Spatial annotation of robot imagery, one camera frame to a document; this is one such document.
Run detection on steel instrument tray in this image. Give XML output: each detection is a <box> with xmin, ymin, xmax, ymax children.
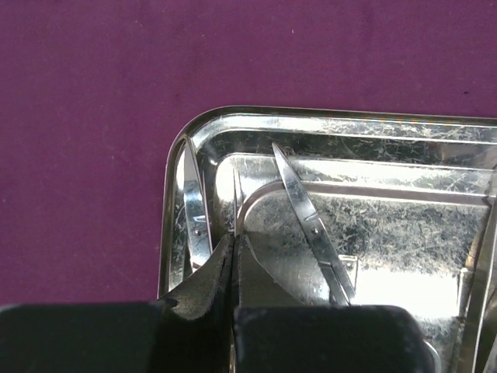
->
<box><xmin>158</xmin><ymin>106</ymin><xmax>496</xmax><ymax>372</ymax></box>

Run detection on thin steel instrument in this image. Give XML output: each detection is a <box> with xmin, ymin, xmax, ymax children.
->
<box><xmin>233</xmin><ymin>168</ymin><xmax>243</xmax><ymax>236</ymax></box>

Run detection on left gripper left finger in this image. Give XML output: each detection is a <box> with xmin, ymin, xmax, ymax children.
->
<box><xmin>1</xmin><ymin>235</ymin><xmax>233</xmax><ymax>372</ymax></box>

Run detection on steel scissors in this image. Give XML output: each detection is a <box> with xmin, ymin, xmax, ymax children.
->
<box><xmin>272</xmin><ymin>142</ymin><xmax>356</xmax><ymax>306</ymax></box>

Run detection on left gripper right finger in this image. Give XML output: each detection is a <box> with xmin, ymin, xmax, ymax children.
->
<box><xmin>233</xmin><ymin>235</ymin><xmax>441</xmax><ymax>372</ymax></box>

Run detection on purple surgical drape cloth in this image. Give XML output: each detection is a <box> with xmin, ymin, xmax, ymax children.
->
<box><xmin>1</xmin><ymin>1</ymin><xmax>496</xmax><ymax>304</ymax></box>

